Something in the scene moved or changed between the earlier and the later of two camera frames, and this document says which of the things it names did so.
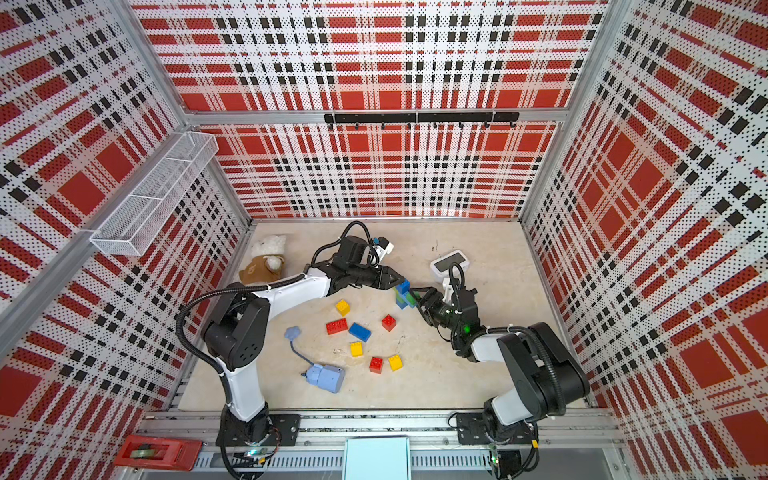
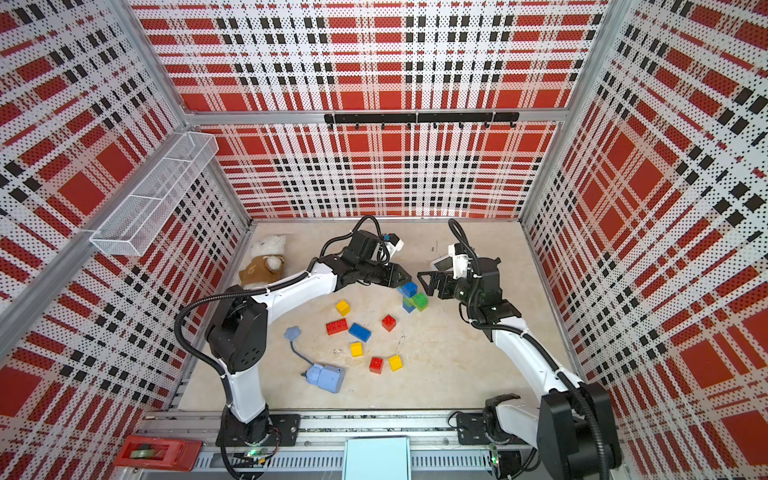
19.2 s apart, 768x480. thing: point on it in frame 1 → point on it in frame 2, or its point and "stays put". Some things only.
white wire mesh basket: x=127 y=230 stays put
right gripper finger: x=411 y=290 → x=434 y=280
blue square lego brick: x=404 y=287 stays put
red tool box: x=160 y=453 stays put
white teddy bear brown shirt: x=268 y=260 stays put
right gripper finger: x=430 y=315 → x=446 y=287
